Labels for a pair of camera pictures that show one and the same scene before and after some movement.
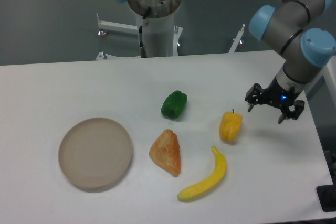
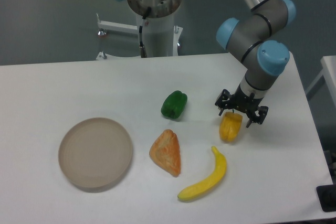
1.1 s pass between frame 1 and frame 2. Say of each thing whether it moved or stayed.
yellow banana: stayed
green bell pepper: stayed
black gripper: moved
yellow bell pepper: stayed
